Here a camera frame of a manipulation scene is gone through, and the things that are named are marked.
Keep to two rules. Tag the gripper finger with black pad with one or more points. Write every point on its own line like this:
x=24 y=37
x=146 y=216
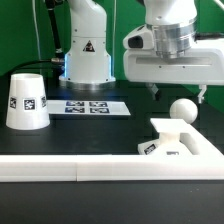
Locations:
x=154 y=90
x=201 y=94

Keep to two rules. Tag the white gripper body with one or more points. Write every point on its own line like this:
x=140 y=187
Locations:
x=172 y=55

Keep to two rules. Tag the white lamp bulb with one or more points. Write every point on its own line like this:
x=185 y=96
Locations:
x=184 y=109

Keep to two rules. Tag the white lamp base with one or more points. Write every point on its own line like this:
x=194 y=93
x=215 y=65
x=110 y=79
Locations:
x=168 y=143

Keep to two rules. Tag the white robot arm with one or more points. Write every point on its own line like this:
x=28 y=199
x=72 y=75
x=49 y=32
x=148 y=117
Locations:
x=87 y=63

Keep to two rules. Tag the white lamp shade cone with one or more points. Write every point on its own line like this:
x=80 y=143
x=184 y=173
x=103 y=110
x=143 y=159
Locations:
x=27 y=102

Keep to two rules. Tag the white marker sheet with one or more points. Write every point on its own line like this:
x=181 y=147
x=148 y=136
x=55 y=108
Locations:
x=109 y=108

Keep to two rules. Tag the white L-shaped fence wall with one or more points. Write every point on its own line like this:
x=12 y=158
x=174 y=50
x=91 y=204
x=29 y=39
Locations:
x=206 y=162

